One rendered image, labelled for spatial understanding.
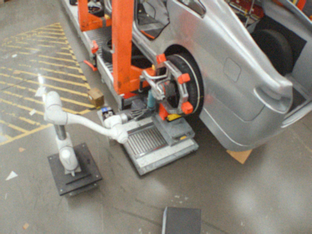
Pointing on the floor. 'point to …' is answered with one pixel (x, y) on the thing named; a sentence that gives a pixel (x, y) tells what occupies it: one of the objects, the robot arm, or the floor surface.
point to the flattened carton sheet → (241, 156)
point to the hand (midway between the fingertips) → (146, 110)
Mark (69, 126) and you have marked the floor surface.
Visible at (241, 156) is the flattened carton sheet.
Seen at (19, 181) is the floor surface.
